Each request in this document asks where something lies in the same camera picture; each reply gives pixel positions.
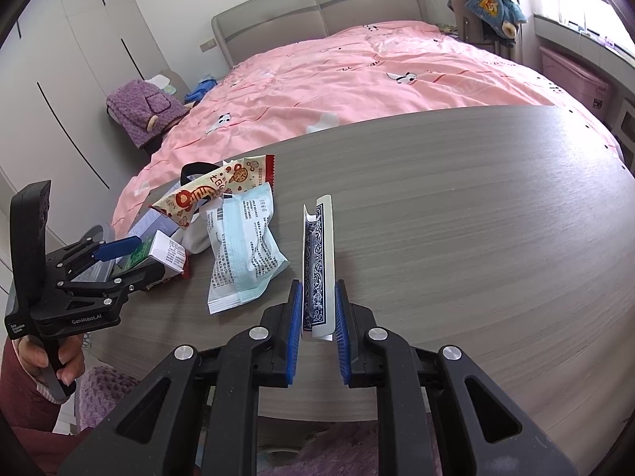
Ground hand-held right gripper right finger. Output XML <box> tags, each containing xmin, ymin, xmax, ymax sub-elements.
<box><xmin>335</xmin><ymin>280</ymin><xmax>579</xmax><ymax>476</ymax></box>

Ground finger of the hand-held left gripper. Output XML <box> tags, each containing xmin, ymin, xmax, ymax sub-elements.
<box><xmin>47</xmin><ymin>236</ymin><xmax>142</xmax><ymax>279</ymax></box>
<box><xmin>57</xmin><ymin>260</ymin><xmax>165</xmax><ymax>308</ymax></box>

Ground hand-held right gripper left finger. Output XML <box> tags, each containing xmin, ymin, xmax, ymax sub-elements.
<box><xmin>60</xmin><ymin>280</ymin><xmax>303</xmax><ymax>476</ymax></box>

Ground small green carton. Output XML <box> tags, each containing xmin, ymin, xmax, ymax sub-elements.
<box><xmin>116</xmin><ymin>238</ymin><xmax>156</xmax><ymax>274</ymax></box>

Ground grey perforated plastic basket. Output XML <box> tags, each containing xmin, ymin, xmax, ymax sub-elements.
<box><xmin>64</xmin><ymin>222</ymin><xmax>125</xmax><ymax>288</ymax></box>

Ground small white carton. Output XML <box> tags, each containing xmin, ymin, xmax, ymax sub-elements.
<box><xmin>146</xmin><ymin>230</ymin><xmax>192</xmax><ymax>278</ymax></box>

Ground white knotted cloth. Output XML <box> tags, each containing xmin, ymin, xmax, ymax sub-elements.
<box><xmin>173</xmin><ymin>186</ymin><xmax>234</xmax><ymax>255</ymax></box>

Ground blue patterned playing card box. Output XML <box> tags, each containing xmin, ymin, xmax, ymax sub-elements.
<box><xmin>300</xmin><ymin>194</ymin><xmax>338</xmax><ymax>343</ymax></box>

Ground orange and red snack wrapper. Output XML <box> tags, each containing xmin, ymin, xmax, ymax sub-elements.
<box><xmin>150</xmin><ymin>155</ymin><xmax>276</xmax><ymax>229</ymax></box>

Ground light blue plastic packet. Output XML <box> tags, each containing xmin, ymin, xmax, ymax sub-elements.
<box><xmin>206</xmin><ymin>182</ymin><xmax>290</xmax><ymax>315</ymax></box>

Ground person's left forearm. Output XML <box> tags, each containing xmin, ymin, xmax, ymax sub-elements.
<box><xmin>0</xmin><ymin>342</ymin><xmax>95</xmax><ymax>476</ymax></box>

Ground person's left hand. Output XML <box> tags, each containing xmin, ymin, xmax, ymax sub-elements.
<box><xmin>15</xmin><ymin>334</ymin><xmax>86</xmax><ymax>388</ymax></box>

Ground black elastic band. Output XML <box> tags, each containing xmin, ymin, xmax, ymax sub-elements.
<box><xmin>179</xmin><ymin>161</ymin><xmax>224</xmax><ymax>186</ymax></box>

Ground purple fuzzy trousers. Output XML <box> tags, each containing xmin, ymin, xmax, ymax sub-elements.
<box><xmin>79</xmin><ymin>366</ymin><xmax>442</xmax><ymax>476</ymax></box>

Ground purple fuzzy garment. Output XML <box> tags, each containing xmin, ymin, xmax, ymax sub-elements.
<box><xmin>106</xmin><ymin>79</ymin><xmax>192</xmax><ymax>148</ymax></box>

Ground blue cloth bundle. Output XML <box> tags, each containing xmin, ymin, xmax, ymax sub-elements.
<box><xmin>186</xmin><ymin>77</ymin><xmax>219</xmax><ymax>105</ymax></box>

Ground white wardrobe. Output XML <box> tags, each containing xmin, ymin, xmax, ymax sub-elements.
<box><xmin>0</xmin><ymin>0</ymin><xmax>174</xmax><ymax>219</ymax></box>

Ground pink bed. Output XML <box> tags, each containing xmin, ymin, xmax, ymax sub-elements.
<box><xmin>110</xmin><ymin>22</ymin><xmax>626</xmax><ymax>239</ymax></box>

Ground grey upholstered headboard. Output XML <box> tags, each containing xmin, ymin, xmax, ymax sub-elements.
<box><xmin>212</xmin><ymin>0</ymin><xmax>427</xmax><ymax>67</ymax></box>

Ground brown chair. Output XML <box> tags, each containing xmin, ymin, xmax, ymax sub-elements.
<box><xmin>456</xmin><ymin>0</ymin><xmax>517</xmax><ymax>60</ymax></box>

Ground pink storage box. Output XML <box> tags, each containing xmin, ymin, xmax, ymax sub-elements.
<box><xmin>540</xmin><ymin>46</ymin><xmax>611</xmax><ymax>110</ymax></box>

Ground blue fleece jacket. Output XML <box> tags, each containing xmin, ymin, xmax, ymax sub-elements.
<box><xmin>449</xmin><ymin>0</ymin><xmax>527</xmax><ymax>40</ymax></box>

